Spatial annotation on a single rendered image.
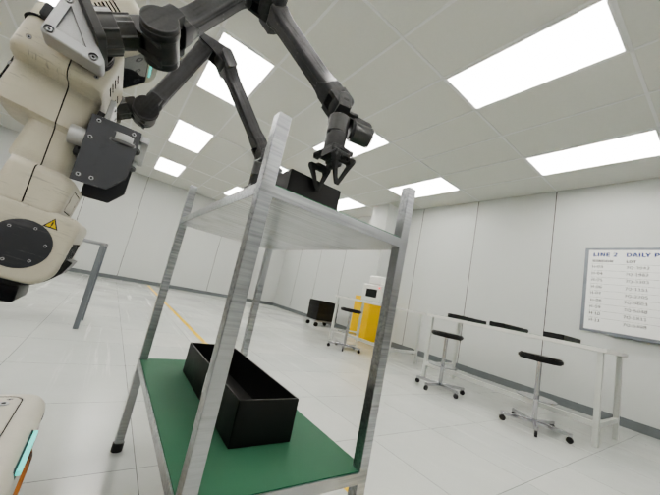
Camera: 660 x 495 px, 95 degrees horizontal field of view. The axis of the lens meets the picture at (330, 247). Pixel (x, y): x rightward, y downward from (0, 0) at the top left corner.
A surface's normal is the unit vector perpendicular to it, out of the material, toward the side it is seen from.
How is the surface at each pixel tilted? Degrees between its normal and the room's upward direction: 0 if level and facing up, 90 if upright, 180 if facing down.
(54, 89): 90
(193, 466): 90
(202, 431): 90
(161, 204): 90
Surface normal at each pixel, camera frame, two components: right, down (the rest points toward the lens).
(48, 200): 0.58, 0.00
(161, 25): 0.42, -0.36
